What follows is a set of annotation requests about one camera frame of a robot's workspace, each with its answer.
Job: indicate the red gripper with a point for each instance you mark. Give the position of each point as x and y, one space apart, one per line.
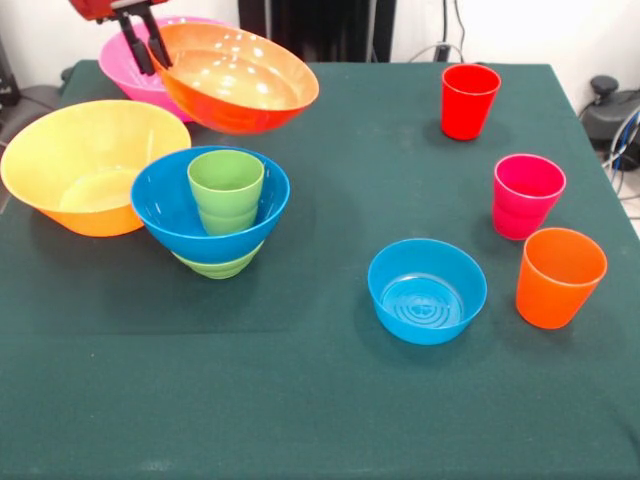
92 9

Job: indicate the green plastic cup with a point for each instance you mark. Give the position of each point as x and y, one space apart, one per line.
225 200

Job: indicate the small ringed blue bowl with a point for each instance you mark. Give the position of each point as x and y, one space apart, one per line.
425 305

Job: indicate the orange plastic cup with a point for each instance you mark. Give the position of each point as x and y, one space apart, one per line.
550 300

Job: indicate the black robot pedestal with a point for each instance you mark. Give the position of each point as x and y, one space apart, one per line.
325 30

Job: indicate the large smooth blue bowl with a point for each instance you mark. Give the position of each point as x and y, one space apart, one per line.
160 210

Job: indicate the magenta plastic cup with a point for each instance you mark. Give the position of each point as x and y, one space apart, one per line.
520 215

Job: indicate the orange-red plastic bowl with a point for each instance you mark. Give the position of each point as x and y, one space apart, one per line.
235 80

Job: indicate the dark green tablecloth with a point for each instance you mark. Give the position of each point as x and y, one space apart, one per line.
300 400

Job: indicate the small green plastic bowl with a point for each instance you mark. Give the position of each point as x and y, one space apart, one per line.
215 267

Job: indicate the large yellow-orange plastic bowl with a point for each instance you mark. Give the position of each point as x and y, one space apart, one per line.
75 150

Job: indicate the red plastic cup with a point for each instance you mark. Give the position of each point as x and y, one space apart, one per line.
467 110

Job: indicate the large pink plastic bowl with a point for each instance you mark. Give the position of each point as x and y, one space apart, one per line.
117 67

